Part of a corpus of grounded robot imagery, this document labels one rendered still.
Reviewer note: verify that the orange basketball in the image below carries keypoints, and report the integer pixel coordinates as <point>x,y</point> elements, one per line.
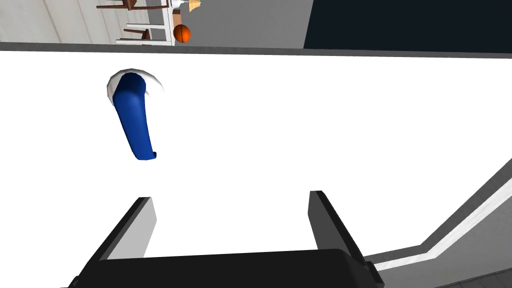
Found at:
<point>182,33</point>

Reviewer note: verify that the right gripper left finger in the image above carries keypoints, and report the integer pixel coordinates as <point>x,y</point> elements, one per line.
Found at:
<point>134,236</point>

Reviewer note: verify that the white table with chairs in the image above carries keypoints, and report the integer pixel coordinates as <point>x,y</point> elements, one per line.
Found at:
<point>148,20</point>

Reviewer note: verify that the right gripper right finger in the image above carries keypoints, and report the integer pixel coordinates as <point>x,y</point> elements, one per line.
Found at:
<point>328,224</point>

